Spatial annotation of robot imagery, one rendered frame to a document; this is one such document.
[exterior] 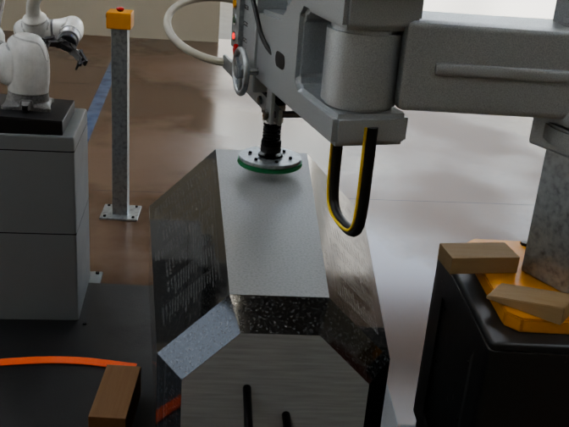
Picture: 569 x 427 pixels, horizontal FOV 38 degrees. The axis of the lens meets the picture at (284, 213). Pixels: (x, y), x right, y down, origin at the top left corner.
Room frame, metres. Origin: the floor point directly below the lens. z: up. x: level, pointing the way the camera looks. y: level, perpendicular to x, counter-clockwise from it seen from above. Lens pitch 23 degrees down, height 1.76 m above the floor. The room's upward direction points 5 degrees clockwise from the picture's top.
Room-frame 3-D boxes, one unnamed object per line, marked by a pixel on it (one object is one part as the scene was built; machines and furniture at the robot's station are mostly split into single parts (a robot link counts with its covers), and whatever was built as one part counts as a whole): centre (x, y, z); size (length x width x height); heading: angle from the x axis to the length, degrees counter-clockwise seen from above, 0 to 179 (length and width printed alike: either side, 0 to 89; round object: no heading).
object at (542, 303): (1.89, -0.65, 0.80); 0.20 x 0.10 x 0.05; 55
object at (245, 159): (2.64, 0.06, 0.87); 0.22 x 0.22 x 0.04
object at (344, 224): (2.01, -0.16, 1.05); 0.23 x 0.03 x 0.32; 20
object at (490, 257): (2.10, -0.55, 0.81); 0.20 x 0.10 x 0.05; 102
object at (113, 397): (2.28, 0.51, 0.07); 0.30 x 0.12 x 0.12; 2
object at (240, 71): (2.48, 0.14, 1.20); 0.15 x 0.10 x 0.15; 20
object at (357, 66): (2.02, -0.16, 1.34); 0.19 x 0.19 x 0.20
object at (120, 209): (4.08, 0.89, 0.54); 0.20 x 0.20 x 1.09; 4
